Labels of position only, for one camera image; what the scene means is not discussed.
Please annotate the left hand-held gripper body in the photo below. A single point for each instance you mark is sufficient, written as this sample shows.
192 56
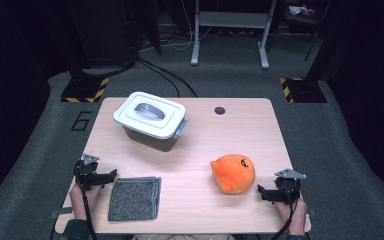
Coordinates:
86 173

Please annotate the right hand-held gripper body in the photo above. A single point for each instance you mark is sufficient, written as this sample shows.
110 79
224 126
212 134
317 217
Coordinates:
288 188

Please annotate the grey towel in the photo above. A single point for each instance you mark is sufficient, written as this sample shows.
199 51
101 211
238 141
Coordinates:
135 200

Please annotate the orange plush toy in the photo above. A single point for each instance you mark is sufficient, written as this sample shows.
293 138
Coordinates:
233 175

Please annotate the grey plastic storage box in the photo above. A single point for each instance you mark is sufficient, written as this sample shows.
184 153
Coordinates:
146 141

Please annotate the white lidded plastic container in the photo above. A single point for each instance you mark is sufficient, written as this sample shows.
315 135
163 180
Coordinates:
166 125

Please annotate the person's right hand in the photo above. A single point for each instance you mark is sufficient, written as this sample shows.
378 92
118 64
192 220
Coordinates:
300 216

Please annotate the person's left hand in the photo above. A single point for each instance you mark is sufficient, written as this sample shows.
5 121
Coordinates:
79 203

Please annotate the grey tape strip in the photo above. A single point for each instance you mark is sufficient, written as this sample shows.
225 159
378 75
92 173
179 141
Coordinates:
312 212
60 212

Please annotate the black striped stand base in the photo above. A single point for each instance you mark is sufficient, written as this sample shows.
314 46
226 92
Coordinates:
85 90
305 90

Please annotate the dark round table grommet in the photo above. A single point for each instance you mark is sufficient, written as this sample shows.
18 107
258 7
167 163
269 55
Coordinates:
219 110

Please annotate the black cabinet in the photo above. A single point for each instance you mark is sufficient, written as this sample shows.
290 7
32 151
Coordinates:
103 30

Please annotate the white and orange shelf clutter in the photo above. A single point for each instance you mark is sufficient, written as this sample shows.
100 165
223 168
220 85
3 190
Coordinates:
298 10

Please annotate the white metal table frame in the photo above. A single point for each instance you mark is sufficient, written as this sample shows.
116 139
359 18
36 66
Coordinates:
233 19

